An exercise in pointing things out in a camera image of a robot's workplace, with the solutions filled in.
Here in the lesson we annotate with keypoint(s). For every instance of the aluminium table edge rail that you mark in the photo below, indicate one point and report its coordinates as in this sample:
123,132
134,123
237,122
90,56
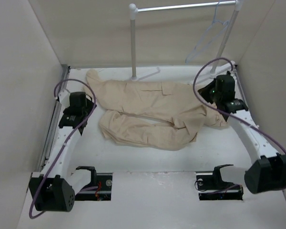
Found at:
52,127

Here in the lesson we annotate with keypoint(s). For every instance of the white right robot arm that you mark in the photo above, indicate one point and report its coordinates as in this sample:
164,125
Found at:
268,169

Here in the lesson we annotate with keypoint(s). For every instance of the white clothes rack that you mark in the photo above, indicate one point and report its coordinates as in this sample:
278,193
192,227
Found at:
178,32

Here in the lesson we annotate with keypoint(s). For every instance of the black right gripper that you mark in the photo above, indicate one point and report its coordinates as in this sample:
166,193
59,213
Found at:
204,91

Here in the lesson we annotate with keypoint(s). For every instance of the beige trousers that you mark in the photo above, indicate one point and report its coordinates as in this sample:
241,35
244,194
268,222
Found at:
164,115

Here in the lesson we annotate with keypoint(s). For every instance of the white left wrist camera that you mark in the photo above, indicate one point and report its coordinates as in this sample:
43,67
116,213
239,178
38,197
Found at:
63,98

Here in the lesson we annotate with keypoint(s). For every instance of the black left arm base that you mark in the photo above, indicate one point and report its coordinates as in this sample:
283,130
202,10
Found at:
99,189

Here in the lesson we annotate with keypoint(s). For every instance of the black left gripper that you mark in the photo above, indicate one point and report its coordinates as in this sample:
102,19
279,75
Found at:
89,107

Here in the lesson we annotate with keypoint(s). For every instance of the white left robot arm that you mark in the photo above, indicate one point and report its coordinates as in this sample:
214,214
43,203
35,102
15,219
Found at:
53,189

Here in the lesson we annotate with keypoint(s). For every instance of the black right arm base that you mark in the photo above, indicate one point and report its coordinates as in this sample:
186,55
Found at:
210,187

